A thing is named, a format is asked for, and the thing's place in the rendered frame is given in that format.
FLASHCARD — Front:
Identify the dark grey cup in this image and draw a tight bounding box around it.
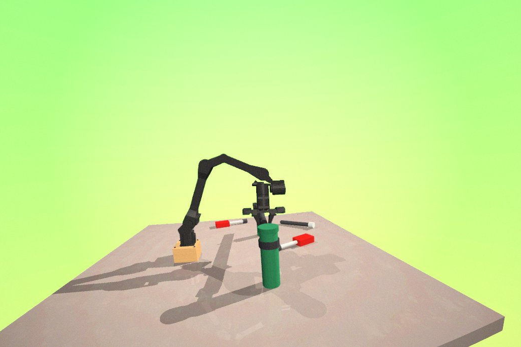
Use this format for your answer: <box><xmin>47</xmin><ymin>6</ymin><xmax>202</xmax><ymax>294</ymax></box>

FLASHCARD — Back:
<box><xmin>258</xmin><ymin>237</ymin><xmax>280</xmax><ymax>250</ymax></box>

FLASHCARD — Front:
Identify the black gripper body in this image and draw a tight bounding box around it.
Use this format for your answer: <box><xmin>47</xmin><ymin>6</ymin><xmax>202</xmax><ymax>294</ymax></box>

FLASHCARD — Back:
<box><xmin>242</xmin><ymin>195</ymin><xmax>286</xmax><ymax>215</ymax></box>

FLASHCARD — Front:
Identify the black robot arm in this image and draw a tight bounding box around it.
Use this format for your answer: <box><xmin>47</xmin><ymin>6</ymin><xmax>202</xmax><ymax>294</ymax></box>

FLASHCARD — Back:
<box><xmin>178</xmin><ymin>153</ymin><xmax>286</xmax><ymax>247</ymax></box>

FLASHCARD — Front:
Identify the green cylinder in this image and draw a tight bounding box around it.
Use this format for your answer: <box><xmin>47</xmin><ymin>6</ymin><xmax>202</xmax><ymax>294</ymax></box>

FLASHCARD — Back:
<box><xmin>258</xmin><ymin>223</ymin><xmax>280</xmax><ymax>289</ymax></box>

